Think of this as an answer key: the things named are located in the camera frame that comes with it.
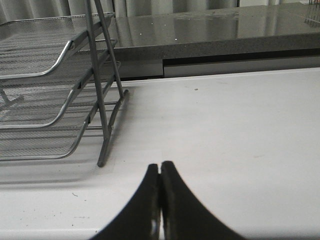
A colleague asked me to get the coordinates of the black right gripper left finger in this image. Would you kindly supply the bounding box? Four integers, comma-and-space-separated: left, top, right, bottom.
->
92, 164, 160, 240

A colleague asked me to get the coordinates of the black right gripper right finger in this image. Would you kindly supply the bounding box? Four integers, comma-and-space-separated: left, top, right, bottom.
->
161, 161, 244, 240

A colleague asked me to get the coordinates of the silver mesh tray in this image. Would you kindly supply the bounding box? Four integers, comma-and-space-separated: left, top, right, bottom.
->
0, 45, 99, 132
0, 61, 122, 161
0, 12, 116, 85

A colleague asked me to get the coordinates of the grey stone counter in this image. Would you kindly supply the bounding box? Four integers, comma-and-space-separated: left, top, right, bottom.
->
111, 3, 320, 79

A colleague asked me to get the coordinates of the white curtain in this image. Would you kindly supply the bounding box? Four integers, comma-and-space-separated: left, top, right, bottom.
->
0, 0, 320, 26

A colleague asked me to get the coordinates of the grey metal rack frame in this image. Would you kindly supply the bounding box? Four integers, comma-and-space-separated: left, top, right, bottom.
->
86, 0, 130, 168

